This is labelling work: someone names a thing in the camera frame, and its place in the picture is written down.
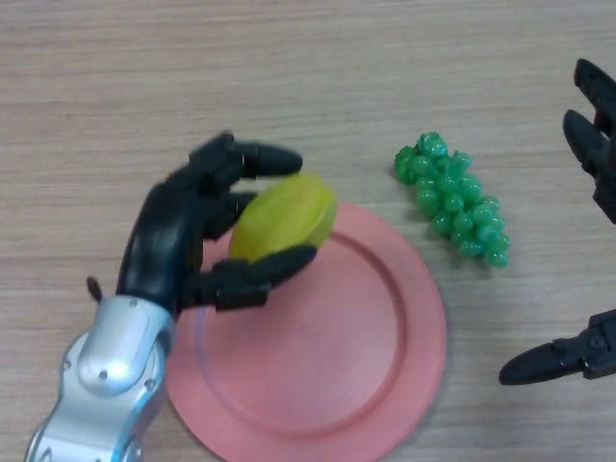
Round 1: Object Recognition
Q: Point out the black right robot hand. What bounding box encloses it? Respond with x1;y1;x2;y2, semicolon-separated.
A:
498;58;616;387

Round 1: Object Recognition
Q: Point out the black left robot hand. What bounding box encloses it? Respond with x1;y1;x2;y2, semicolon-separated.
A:
115;131;319;315

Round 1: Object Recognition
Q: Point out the yellow starfruit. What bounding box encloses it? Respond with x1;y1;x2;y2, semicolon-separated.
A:
227;171;339;264

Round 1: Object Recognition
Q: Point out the pink round plate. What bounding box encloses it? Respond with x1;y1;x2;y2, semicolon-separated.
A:
163;199;448;442

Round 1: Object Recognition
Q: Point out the green grape bunch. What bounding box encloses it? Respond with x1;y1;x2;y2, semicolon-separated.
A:
394;131;512;270

